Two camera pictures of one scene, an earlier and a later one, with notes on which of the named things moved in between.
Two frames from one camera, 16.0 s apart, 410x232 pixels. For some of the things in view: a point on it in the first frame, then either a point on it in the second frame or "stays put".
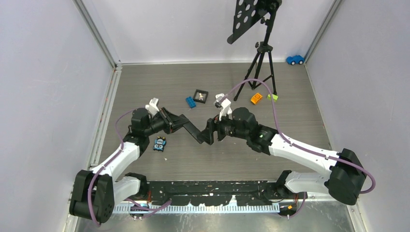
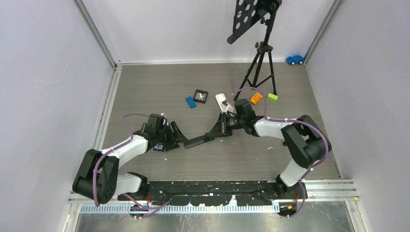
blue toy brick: x=191 y=102 stays put
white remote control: x=219 y=97 stays put
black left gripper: x=178 y=122 -> x=172 y=143
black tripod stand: x=247 y=13 stays put
